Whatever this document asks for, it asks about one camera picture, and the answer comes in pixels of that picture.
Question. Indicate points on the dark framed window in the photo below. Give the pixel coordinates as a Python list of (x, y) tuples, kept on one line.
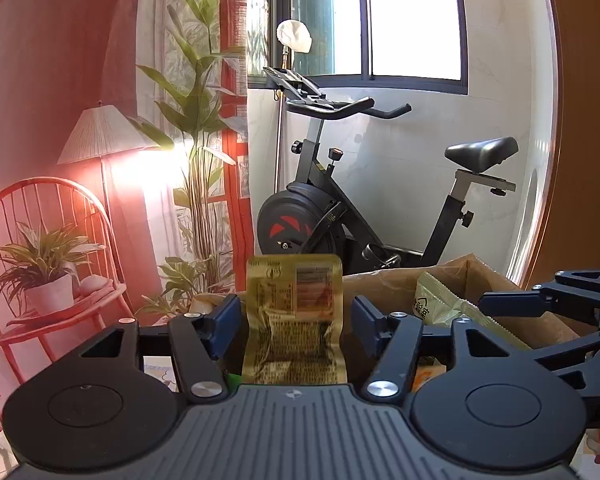
[(410, 20)]

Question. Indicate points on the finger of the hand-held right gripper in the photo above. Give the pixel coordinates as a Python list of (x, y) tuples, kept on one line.
[(580, 347), (510, 300)]

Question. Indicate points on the green snack packet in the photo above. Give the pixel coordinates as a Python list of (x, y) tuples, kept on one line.
[(440, 305)]

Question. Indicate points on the floral checked tablecloth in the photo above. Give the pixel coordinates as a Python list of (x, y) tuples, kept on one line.
[(155, 367)]

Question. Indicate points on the wooden door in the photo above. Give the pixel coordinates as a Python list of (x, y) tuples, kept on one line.
[(590, 110)]

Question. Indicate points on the printed room backdrop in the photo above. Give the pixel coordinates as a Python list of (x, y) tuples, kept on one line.
[(55, 60)]

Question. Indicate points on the yellow snack packet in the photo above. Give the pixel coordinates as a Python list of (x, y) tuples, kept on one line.
[(292, 320)]

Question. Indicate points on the black exercise bike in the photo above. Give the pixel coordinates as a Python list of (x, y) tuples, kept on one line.
[(305, 220)]

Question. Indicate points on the pole with white cloth cap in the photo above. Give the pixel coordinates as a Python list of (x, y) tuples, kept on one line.
[(294, 35)]

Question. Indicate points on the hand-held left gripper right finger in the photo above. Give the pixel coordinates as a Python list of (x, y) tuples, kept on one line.
[(366, 317)]

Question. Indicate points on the orange snack packet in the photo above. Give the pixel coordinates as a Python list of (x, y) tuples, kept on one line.
[(427, 377)]

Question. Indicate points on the paper lined cardboard box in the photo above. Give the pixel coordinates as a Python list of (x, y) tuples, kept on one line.
[(395, 287)]

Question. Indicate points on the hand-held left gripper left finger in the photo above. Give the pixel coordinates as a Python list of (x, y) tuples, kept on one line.
[(226, 320)]

